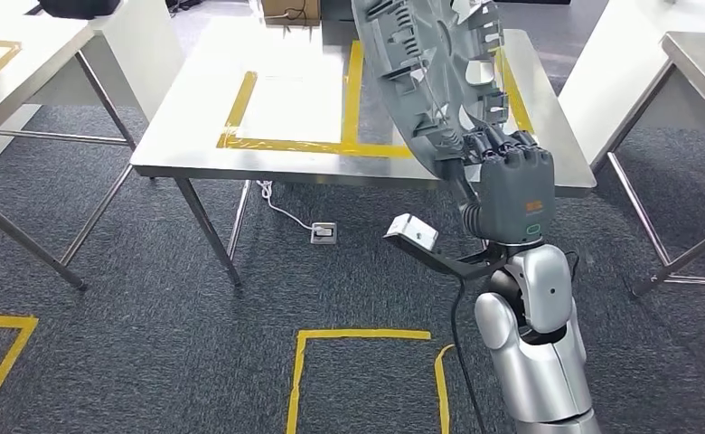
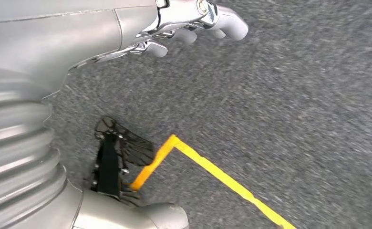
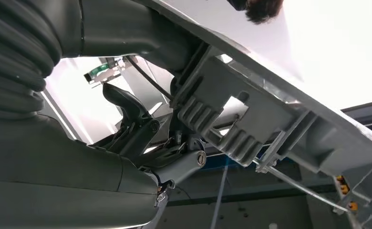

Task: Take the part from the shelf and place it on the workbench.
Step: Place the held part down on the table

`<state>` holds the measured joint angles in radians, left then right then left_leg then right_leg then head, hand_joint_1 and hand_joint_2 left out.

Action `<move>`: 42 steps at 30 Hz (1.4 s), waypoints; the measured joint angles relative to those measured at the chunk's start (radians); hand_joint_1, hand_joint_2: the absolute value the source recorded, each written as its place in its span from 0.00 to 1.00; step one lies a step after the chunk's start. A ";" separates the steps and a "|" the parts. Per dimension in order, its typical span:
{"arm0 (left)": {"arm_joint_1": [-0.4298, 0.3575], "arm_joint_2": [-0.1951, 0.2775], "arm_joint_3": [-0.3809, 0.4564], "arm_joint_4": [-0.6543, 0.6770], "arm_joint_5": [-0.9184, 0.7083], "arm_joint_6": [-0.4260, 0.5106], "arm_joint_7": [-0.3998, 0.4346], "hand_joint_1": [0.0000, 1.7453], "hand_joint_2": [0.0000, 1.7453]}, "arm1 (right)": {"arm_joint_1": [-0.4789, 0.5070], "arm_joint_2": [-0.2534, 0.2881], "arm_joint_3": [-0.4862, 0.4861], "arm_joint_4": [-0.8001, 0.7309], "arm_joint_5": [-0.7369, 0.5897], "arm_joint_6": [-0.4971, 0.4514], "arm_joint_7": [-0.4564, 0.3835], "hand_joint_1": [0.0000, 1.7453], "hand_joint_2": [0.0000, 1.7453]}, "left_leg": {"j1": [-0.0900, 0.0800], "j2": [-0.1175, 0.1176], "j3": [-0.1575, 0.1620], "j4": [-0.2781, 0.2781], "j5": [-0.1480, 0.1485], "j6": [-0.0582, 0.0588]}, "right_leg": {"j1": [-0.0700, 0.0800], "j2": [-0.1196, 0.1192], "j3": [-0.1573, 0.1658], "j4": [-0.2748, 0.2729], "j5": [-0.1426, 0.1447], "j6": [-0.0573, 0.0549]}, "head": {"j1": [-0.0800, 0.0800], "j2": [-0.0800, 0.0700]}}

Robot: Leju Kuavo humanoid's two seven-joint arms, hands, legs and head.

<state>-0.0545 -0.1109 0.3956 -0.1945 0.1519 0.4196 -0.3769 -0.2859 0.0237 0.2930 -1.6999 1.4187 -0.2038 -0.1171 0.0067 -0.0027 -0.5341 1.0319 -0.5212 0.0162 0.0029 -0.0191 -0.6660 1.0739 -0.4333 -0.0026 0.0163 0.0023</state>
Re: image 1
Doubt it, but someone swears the white socket cable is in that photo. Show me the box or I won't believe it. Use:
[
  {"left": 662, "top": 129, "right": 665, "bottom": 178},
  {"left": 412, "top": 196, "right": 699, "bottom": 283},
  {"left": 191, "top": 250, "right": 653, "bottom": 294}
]
[{"left": 256, "top": 179, "right": 316, "bottom": 231}]

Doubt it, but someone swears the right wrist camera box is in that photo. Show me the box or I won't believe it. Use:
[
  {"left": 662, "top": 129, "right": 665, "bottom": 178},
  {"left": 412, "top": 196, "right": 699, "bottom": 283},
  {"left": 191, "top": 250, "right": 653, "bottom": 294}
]
[{"left": 385, "top": 213, "right": 440, "bottom": 253}]

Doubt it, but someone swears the black bag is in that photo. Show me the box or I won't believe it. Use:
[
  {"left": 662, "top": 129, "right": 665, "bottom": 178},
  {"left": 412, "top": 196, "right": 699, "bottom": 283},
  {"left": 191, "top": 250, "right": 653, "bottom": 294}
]
[{"left": 38, "top": 0, "right": 123, "bottom": 20}]

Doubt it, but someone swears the grey plastic wheel hubcap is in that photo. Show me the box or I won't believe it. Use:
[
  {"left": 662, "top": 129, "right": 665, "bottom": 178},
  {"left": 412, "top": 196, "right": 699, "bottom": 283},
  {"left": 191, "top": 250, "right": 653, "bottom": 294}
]
[{"left": 350, "top": 0, "right": 510, "bottom": 180}]

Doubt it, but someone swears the black camera cable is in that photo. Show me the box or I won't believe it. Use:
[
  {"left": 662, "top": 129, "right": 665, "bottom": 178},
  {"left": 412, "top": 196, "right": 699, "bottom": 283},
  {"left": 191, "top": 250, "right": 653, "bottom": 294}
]
[{"left": 449, "top": 278, "right": 488, "bottom": 434}]

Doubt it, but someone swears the black camera bracket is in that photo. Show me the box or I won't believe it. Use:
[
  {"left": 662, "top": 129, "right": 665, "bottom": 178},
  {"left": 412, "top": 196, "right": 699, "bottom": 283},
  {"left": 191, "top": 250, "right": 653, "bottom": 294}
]
[{"left": 382, "top": 234, "right": 510, "bottom": 281}]

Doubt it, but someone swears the yellow tape rectangle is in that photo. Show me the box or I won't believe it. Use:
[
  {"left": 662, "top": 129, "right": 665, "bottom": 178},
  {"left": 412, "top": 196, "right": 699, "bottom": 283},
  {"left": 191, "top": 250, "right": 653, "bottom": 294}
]
[{"left": 216, "top": 38, "right": 536, "bottom": 160}]

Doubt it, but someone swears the brown cardboard box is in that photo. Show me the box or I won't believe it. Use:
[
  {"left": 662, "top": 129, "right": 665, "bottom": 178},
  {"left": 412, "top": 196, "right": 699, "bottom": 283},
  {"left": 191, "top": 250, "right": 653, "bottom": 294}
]
[{"left": 261, "top": 0, "right": 323, "bottom": 27}]

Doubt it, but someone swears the stainless steel workbench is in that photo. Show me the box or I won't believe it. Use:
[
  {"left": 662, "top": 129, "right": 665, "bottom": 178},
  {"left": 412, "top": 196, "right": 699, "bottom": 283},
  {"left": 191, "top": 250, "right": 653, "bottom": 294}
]
[
  {"left": 0, "top": 14, "right": 138, "bottom": 292},
  {"left": 129, "top": 16, "right": 598, "bottom": 288},
  {"left": 591, "top": 31, "right": 705, "bottom": 299}
]

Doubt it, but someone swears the metal floor socket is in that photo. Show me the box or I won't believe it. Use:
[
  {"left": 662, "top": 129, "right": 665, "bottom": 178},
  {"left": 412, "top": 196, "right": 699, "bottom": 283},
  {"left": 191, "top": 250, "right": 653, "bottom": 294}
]
[{"left": 310, "top": 222, "right": 338, "bottom": 245}]

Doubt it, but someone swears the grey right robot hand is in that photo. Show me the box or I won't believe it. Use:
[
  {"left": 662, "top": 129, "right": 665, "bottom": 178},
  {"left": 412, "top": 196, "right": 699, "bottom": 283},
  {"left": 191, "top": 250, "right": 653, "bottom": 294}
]
[{"left": 438, "top": 128, "right": 558, "bottom": 246}]

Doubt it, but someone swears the white partition panel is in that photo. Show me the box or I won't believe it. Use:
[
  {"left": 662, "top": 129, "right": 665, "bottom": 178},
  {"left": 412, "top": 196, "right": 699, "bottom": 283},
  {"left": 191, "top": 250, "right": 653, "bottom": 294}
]
[
  {"left": 559, "top": 0, "right": 705, "bottom": 165},
  {"left": 0, "top": 0, "right": 186, "bottom": 161}
]

